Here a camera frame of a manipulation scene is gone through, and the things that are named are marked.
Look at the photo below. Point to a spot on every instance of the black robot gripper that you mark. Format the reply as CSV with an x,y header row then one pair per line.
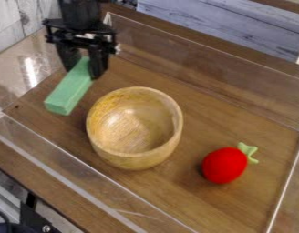
x,y
80,29

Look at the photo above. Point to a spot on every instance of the green rectangular block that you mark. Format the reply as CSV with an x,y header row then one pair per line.
x,y
69,90

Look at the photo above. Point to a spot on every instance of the clear acrylic tray wall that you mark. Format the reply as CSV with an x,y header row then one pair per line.
x,y
180,145

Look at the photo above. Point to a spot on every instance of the red felt strawberry toy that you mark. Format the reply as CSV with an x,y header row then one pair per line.
x,y
224,164

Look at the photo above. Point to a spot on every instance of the brown wooden bowl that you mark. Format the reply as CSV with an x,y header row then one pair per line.
x,y
134,127

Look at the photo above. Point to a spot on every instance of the black metal table bracket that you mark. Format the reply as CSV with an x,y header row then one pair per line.
x,y
30,219

